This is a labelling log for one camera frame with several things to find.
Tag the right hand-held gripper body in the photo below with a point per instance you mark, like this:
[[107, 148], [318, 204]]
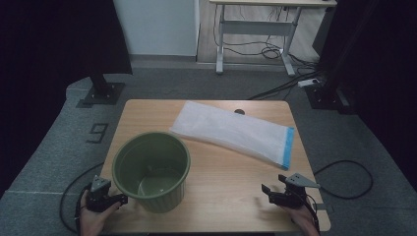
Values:
[[293, 196]]

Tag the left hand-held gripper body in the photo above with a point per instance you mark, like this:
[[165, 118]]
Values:
[[98, 198]]

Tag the green plastic bin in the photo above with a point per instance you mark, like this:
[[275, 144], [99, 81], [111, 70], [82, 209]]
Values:
[[157, 204]]

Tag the white plastic bag blue edge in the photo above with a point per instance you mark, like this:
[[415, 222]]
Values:
[[229, 131]]

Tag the person's left hand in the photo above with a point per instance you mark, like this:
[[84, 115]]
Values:
[[90, 223]]

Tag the person's right hand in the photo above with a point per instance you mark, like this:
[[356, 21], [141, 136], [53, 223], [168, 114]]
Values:
[[305, 221]]

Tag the black metal stand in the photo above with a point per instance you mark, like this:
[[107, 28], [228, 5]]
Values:
[[105, 93], [327, 98]]

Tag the white power strip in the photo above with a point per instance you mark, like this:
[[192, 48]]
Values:
[[308, 83]]

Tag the white metal-legged desk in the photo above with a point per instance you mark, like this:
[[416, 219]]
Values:
[[255, 28]]

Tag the dark curtain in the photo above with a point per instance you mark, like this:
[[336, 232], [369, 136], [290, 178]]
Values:
[[387, 65], [49, 49]]

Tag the white panel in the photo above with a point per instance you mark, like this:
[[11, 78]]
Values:
[[157, 26]]

